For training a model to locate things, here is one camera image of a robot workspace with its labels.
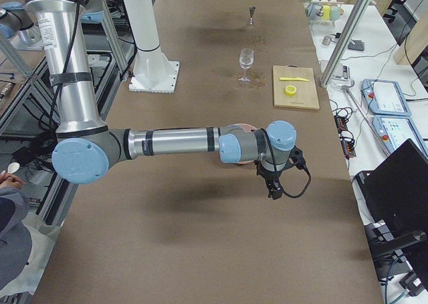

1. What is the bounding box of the brown table mat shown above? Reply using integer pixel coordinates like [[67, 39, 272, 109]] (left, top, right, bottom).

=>
[[33, 0, 383, 303]]

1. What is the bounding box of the green plastic cup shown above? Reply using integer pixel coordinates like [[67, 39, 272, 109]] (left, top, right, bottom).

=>
[[329, 5, 340, 22]]

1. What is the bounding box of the bamboo cutting board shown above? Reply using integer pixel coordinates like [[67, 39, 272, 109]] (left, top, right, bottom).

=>
[[273, 65, 320, 110]]

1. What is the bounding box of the blue teach pendant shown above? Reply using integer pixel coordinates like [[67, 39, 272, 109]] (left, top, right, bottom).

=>
[[372, 115, 427, 156], [361, 79, 411, 117]]

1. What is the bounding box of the aluminium frame post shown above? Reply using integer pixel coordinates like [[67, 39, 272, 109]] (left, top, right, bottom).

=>
[[320, 0, 370, 88]]

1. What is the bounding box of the black laptop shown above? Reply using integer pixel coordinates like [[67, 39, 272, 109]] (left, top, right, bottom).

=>
[[355, 139, 427, 235]]

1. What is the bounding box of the clear wine glass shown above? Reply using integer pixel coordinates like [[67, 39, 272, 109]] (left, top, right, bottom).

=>
[[239, 48, 254, 84]]

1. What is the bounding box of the small steel canister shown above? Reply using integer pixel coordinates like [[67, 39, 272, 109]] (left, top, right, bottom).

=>
[[322, 35, 332, 46]]

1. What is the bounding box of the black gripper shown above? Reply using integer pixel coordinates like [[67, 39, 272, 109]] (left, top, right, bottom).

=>
[[255, 146, 306, 200]]

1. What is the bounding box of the person in grey sleeve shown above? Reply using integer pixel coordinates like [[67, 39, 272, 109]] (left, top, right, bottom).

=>
[[1, 171, 32, 288]]

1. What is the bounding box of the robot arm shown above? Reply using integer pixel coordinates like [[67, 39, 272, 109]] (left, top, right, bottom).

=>
[[25, 0, 307, 199]]

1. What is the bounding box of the yellow plastic cup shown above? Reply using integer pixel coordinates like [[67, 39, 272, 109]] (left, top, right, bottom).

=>
[[318, 5, 331, 21]]

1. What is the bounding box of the pink bowl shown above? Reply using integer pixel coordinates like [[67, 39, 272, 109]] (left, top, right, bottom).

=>
[[219, 124, 258, 164]]

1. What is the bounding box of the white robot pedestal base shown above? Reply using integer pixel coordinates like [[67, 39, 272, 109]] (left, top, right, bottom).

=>
[[123, 0, 180, 94]]

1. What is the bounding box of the yellow plastic knife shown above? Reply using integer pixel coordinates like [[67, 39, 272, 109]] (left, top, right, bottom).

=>
[[278, 77, 309, 82]]

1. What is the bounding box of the steel jigger measuring cup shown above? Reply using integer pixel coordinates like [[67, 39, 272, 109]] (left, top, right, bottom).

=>
[[249, 6, 256, 26]]

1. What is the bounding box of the yellow lemon slice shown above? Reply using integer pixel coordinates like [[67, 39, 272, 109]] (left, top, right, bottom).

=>
[[284, 85, 297, 96]]

